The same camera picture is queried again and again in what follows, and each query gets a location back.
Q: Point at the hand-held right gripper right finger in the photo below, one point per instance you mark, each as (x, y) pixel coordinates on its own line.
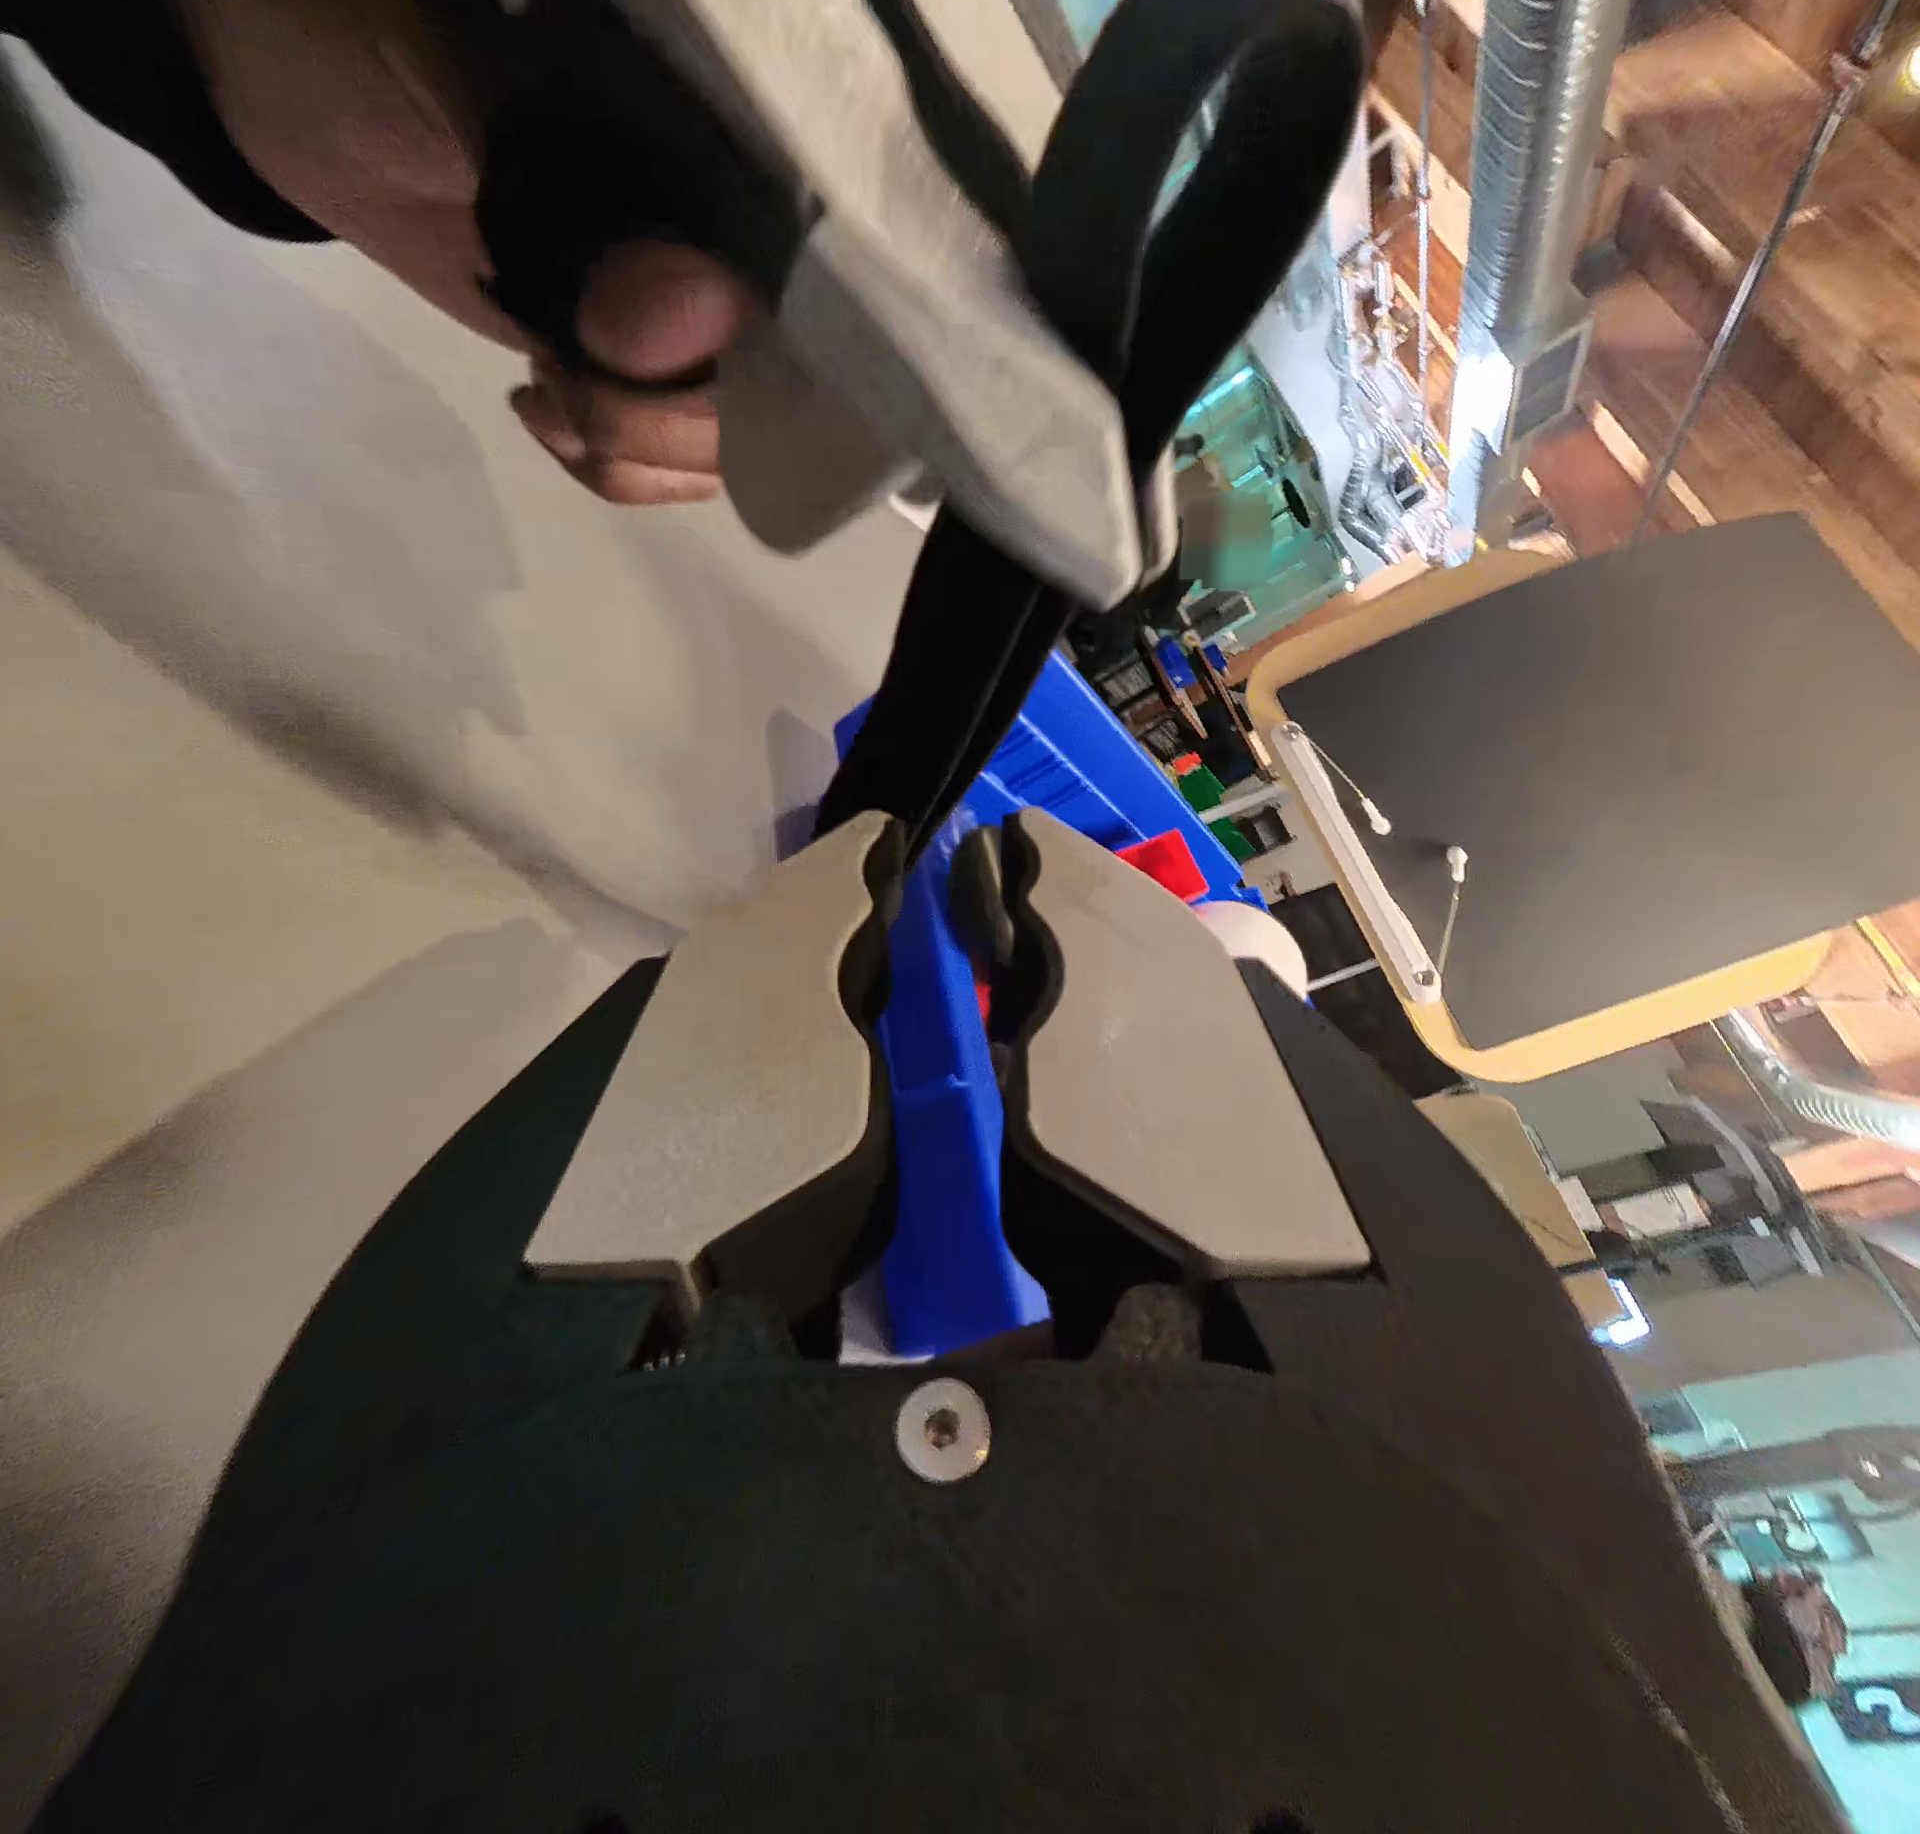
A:
(1186, 1099)

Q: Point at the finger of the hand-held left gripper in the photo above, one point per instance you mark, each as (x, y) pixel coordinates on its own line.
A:
(931, 319)
(990, 5)

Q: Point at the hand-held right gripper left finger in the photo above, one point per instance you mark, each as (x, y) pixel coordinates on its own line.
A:
(720, 1099)

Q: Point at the blue plastic bin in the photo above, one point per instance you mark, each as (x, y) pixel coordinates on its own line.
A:
(946, 1189)

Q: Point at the person's left forearm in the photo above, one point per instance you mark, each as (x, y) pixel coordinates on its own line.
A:
(91, 5)

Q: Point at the person's left hand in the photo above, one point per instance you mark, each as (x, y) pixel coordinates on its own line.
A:
(631, 445)

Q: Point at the white plastic bottle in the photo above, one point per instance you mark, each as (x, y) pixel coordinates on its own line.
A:
(1252, 941)

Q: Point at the red hollow plastic block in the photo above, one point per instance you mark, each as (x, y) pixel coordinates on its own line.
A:
(1162, 865)

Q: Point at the white bar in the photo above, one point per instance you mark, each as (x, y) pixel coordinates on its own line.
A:
(1350, 860)

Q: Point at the green box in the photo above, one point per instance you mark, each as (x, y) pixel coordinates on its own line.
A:
(1201, 788)

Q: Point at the silver ventilation duct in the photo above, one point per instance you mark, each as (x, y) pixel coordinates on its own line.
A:
(1531, 140)

